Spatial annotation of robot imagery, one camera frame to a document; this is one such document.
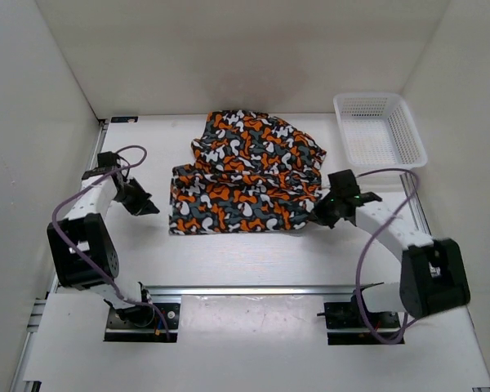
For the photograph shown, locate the orange camouflage shorts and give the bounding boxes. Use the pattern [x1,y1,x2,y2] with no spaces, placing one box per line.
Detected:
[168,109,327,235]

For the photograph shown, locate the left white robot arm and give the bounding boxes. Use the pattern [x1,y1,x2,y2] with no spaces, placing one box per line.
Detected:
[47,149,159,327]

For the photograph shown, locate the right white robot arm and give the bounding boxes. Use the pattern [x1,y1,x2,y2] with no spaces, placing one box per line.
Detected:
[313,170,470,327]

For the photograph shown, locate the dark label sticker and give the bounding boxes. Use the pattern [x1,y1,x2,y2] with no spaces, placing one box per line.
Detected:
[110,116,139,123]

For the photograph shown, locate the white plastic basket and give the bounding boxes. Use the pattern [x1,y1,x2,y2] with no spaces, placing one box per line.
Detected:
[333,92,428,187]

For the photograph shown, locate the aluminium front rail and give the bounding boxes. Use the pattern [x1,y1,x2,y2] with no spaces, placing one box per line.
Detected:
[52,284,401,297]

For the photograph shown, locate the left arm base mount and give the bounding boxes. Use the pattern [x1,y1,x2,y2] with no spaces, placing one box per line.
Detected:
[104,296,181,344]

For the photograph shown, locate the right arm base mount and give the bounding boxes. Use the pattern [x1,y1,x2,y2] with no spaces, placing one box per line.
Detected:
[316,286,407,345]

